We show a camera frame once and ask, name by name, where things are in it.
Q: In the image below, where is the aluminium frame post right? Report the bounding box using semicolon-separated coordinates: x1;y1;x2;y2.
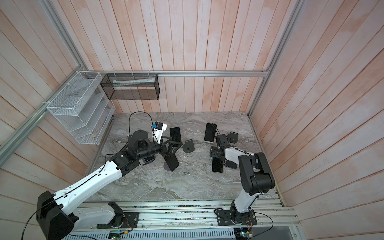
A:
246;1;307;117

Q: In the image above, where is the round stand front right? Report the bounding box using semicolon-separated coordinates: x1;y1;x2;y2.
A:
227;132;239;144

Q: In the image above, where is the black wire mesh basket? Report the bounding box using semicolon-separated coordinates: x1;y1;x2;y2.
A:
101;73;160;101

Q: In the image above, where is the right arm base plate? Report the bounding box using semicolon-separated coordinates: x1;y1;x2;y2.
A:
214;208;258;226

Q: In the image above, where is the black phone far left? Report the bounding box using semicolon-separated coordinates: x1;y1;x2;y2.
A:
142;155;156;161

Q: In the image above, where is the blue-edged phone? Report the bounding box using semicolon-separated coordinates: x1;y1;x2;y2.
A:
224;160;238;169

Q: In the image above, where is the purple-edged phone front centre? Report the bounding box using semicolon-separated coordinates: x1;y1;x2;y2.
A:
164;155;180;172

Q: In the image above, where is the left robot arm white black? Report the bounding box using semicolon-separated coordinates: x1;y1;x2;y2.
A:
36;130;183;240

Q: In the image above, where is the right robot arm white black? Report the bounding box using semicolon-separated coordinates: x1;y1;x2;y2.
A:
210;135;275;226

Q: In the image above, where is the aluminium frame rail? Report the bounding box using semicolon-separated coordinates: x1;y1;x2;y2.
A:
1;65;84;167
96;70;269;77

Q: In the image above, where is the teal-edged phone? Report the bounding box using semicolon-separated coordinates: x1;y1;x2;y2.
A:
212;158;224;173

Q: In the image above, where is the round stand under left phone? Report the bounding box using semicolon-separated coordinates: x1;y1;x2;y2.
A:
140;158;155;166

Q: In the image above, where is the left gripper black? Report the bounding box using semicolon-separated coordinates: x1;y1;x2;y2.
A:
137;135;183;160

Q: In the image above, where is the black phone back centre-left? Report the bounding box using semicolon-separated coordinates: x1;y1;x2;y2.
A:
170;127;182;142

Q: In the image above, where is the left camera cable black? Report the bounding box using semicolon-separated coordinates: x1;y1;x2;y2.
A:
128;111;157;136

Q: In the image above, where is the black phone back right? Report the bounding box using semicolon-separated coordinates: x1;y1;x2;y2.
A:
204;123;217;143

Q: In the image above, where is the aluminium frame rail left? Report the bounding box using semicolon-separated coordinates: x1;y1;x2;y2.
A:
1;65;84;167

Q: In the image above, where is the white vented cable duct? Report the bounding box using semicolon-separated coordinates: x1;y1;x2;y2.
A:
65;229;236;240

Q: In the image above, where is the green circuit board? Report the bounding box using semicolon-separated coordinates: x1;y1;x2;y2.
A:
236;231;252;240

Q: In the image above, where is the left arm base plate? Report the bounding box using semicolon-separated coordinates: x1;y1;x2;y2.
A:
97;212;140;229

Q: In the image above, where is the white wire mesh shelf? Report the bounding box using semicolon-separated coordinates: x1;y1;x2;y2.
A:
47;72;115;145

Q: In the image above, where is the round stand under purple phone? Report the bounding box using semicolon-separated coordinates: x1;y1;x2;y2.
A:
164;162;171;172

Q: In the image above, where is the round grey stand centre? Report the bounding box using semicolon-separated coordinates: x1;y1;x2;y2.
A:
183;139;195;153

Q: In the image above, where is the aluminium frame rail back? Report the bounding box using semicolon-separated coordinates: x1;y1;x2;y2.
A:
96;70;269;77

